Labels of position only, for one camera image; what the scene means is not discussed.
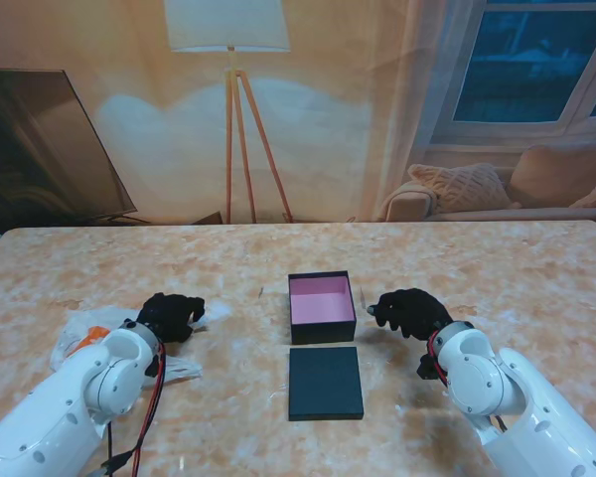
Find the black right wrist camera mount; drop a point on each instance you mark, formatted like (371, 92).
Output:
(427, 367)

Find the printed living room backdrop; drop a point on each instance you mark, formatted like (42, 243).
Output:
(328, 124)

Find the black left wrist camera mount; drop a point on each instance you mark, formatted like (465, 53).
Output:
(153, 365)

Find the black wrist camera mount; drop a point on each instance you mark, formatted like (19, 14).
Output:
(427, 367)
(153, 365)

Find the white plastic bag orange print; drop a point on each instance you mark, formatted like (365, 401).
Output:
(94, 323)

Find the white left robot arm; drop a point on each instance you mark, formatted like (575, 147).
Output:
(54, 412)

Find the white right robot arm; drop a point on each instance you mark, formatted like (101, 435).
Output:
(516, 397)

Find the black gift box pink inside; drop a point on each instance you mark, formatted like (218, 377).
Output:
(320, 303)

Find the black gift box lid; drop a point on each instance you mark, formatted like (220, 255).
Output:
(325, 385)

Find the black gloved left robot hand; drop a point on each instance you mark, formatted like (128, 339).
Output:
(169, 315)

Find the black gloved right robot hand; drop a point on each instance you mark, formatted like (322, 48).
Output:
(412, 313)

